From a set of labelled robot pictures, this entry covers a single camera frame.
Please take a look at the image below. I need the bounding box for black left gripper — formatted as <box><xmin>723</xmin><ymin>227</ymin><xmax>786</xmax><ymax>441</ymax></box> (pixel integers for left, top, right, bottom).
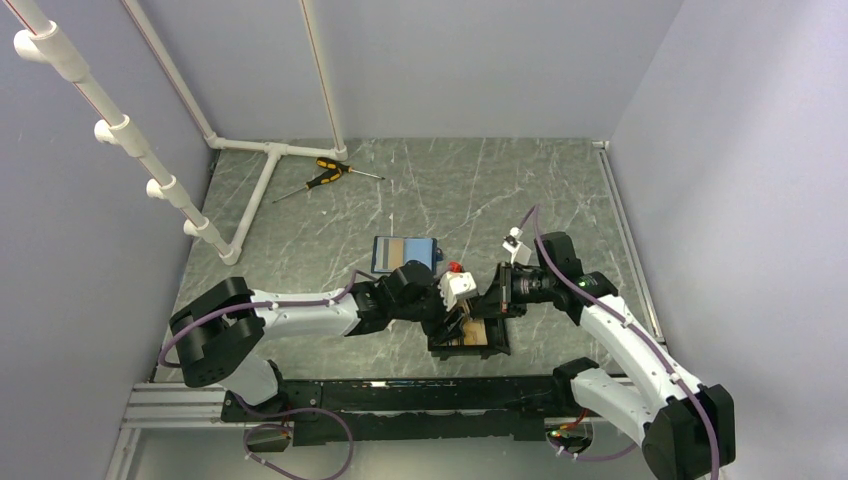
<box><xmin>391</xmin><ymin>274</ymin><xmax>466</xmax><ymax>344</ymax></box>

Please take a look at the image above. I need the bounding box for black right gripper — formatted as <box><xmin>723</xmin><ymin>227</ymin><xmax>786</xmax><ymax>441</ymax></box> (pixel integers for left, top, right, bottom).
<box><xmin>470</xmin><ymin>261</ymin><xmax>555</xmax><ymax>318</ymax></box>

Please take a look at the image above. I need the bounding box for black plastic card tray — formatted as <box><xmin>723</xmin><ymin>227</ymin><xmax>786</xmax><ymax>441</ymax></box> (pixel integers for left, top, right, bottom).
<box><xmin>427</xmin><ymin>311</ymin><xmax>511</xmax><ymax>361</ymax></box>

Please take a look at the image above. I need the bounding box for blue leather card holder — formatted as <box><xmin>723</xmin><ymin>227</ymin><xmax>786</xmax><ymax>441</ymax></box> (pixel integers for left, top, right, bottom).
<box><xmin>370</xmin><ymin>236</ymin><xmax>443</xmax><ymax>274</ymax></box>

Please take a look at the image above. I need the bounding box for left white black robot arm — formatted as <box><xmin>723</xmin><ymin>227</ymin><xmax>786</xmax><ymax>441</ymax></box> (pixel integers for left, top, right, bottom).
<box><xmin>158</xmin><ymin>261</ymin><xmax>479</xmax><ymax>420</ymax></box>

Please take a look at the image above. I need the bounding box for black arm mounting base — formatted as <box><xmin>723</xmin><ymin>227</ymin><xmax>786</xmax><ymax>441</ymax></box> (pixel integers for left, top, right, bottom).
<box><xmin>220</xmin><ymin>373</ymin><xmax>588</xmax><ymax>446</ymax></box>

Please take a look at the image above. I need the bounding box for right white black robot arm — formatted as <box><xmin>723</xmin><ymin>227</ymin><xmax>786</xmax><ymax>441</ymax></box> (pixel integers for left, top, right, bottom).
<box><xmin>472</xmin><ymin>227</ymin><xmax>736</xmax><ymax>479</ymax></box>

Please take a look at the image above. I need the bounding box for gold card in holder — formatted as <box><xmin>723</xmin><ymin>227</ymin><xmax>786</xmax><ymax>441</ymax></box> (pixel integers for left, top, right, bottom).
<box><xmin>378</xmin><ymin>237</ymin><xmax>405</xmax><ymax>271</ymax></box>

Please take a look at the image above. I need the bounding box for yellow black screwdriver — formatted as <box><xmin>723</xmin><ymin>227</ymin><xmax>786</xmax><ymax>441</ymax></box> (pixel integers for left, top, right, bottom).
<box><xmin>316</xmin><ymin>157</ymin><xmax>385</xmax><ymax>180</ymax></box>
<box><xmin>273</xmin><ymin>169</ymin><xmax>343</xmax><ymax>203</ymax></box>

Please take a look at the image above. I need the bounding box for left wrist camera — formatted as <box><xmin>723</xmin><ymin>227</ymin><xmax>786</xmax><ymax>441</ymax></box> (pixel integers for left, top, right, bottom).
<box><xmin>438</xmin><ymin>262</ymin><xmax>479</xmax><ymax>311</ymax></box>

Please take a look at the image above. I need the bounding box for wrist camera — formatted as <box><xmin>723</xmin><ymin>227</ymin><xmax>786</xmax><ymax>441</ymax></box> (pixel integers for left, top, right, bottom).
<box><xmin>438</xmin><ymin>262</ymin><xmax>479</xmax><ymax>311</ymax></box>
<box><xmin>502</xmin><ymin>227</ymin><xmax>532</xmax><ymax>265</ymax></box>

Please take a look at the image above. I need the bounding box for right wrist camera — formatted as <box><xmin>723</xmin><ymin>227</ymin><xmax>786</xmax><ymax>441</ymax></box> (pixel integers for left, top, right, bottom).
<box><xmin>502</xmin><ymin>227</ymin><xmax>532</xmax><ymax>265</ymax></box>

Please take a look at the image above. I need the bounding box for aluminium rail frame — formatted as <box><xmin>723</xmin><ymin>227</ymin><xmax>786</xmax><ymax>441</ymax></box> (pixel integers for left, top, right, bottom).
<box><xmin>121</xmin><ymin>142</ymin><xmax>709</xmax><ymax>480</ymax></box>

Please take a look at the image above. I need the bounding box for white pvc pipe frame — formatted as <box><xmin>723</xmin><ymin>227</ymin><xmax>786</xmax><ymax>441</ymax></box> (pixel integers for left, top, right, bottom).
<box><xmin>5</xmin><ymin>1</ymin><xmax>348</xmax><ymax>265</ymax></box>

